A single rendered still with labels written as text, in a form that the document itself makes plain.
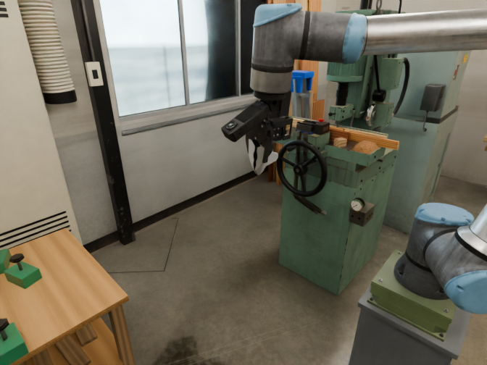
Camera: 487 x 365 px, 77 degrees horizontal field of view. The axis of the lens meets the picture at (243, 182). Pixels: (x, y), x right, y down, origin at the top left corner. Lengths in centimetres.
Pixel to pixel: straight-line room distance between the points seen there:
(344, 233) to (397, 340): 68
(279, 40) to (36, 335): 113
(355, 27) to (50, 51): 153
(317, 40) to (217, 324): 151
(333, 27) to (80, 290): 120
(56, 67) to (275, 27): 142
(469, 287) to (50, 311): 127
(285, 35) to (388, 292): 87
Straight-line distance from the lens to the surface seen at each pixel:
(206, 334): 179
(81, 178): 224
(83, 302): 132
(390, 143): 168
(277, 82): 67
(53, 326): 129
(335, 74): 166
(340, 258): 187
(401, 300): 118
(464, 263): 96
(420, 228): 110
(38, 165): 182
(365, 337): 134
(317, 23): 67
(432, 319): 118
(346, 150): 160
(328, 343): 180
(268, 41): 66
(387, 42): 83
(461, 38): 89
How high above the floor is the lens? 139
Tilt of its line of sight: 25 degrees down
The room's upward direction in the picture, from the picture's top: straight up
